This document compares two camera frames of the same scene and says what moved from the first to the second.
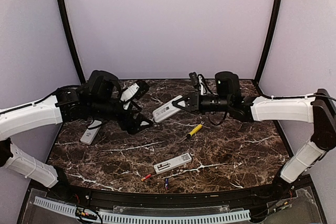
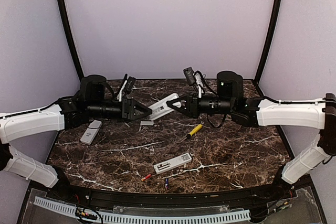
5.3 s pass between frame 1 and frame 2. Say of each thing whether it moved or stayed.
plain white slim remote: stayed
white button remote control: stayed
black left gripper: moved
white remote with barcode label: moved
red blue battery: stayed
